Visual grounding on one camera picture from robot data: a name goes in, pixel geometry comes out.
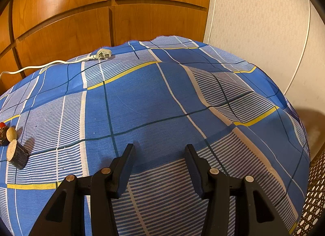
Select blue plaid tablecloth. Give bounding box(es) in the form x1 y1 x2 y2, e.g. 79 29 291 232
0 35 311 236

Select small dark fruit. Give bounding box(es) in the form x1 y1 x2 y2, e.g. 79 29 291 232
0 127 9 147

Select dark sugarcane piece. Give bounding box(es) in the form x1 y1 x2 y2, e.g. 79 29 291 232
7 140 29 170

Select white power cable with plug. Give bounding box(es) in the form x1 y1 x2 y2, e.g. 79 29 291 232
0 49 113 80

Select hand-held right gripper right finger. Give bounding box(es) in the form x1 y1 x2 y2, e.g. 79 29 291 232
184 144 290 236

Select small yellow round fruit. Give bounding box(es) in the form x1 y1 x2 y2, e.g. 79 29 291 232
6 127 17 141

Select wooden panelled wardrobe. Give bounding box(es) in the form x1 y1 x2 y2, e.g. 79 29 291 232
0 0 213 61

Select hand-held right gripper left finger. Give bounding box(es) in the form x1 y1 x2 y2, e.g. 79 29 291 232
28 143 136 236

